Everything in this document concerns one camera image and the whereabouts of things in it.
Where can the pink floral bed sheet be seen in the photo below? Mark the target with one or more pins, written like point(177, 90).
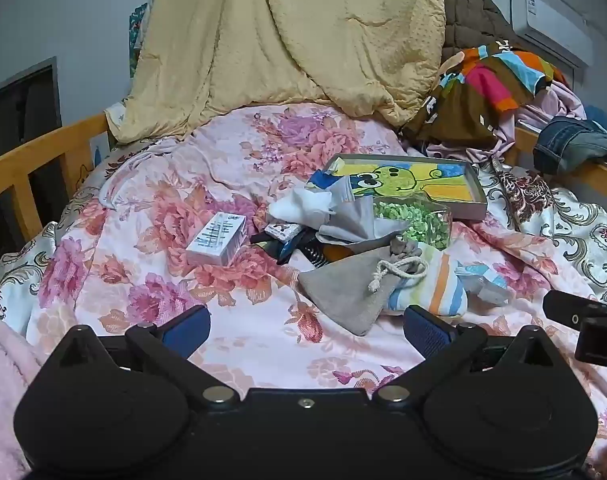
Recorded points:
point(148, 200)

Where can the white gauze cloth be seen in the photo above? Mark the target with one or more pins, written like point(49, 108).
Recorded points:
point(296, 207)

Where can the pale pink garment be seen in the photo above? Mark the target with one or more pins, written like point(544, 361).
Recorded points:
point(563, 105)

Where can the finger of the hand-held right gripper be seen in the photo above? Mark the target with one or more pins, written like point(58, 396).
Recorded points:
point(563, 307)

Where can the yellow blanket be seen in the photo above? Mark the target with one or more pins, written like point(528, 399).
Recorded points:
point(283, 35)

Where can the blue jeans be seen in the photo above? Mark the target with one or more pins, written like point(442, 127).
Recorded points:
point(558, 145)

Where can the wooden bed frame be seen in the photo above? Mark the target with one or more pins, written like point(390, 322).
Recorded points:
point(43, 145)

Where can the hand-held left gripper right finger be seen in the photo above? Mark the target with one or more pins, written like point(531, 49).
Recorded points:
point(423, 327)

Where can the grey green garment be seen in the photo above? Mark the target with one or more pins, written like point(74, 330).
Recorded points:
point(593, 147)

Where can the white air conditioner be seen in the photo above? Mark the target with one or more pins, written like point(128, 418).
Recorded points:
point(553, 25)

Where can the cartoon printed box tray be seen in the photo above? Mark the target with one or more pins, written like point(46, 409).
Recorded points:
point(433, 180)

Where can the small white carton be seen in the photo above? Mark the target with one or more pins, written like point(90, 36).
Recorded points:
point(216, 240)

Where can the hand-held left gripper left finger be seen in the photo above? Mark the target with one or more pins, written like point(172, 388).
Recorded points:
point(188, 327)

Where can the small white sparkly packet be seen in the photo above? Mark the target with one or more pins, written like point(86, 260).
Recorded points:
point(283, 230)

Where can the brown multicolour striped garment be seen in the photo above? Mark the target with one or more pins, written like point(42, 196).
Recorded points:
point(463, 105)

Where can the striped sock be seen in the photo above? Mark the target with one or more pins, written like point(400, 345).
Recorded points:
point(433, 285)

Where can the brown quilted jacket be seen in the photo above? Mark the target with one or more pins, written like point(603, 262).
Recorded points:
point(468, 15)

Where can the pink fluffy blanket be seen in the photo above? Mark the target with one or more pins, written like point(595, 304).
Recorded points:
point(8, 385)

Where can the glass jar of paper stars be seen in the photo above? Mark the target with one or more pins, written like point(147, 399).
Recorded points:
point(418, 222)

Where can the light grey cloth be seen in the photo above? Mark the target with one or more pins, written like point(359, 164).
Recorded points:
point(358, 222)

